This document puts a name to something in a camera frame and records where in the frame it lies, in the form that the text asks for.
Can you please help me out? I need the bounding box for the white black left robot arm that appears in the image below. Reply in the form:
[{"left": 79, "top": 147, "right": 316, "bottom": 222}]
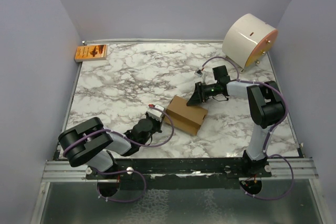
[{"left": 58, "top": 115, "right": 162, "bottom": 179}]

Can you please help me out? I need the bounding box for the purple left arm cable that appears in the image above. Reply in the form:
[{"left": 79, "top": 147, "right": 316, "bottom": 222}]
[{"left": 62, "top": 112, "right": 175, "bottom": 204}]

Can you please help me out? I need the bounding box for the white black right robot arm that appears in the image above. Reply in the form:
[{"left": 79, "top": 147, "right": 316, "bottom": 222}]
[{"left": 186, "top": 65, "right": 287, "bottom": 177}]

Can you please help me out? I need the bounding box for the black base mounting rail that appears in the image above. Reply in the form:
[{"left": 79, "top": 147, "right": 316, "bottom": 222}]
[{"left": 86, "top": 155, "right": 274, "bottom": 190}]

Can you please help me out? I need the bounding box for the orange paperback book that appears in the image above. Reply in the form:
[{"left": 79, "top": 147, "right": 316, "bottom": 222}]
[{"left": 74, "top": 45, "right": 107, "bottom": 62}]

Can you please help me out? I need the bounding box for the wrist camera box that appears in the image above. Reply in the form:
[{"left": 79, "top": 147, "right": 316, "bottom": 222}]
[
  {"left": 194, "top": 69, "right": 206, "bottom": 83},
  {"left": 146, "top": 104, "right": 165, "bottom": 122}
]

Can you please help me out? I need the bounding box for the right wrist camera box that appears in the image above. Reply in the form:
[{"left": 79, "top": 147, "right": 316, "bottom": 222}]
[{"left": 194, "top": 69, "right": 206, "bottom": 83}]

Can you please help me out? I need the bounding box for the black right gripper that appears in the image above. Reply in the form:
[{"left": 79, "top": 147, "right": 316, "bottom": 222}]
[{"left": 187, "top": 81, "right": 220, "bottom": 106}]

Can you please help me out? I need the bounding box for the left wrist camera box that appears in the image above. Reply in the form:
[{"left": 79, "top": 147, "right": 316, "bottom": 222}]
[{"left": 146, "top": 104, "right": 165, "bottom": 122}]

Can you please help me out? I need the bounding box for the large white cylindrical roll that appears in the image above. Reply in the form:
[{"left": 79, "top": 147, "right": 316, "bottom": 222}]
[{"left": 222, "top": 14, "right": 279, "bottom": 69}]

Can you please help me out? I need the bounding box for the brown cardboard box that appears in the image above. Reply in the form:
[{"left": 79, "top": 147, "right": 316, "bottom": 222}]
[{"left": 166, "top": 95, "right": 208, "bottom": 136}]

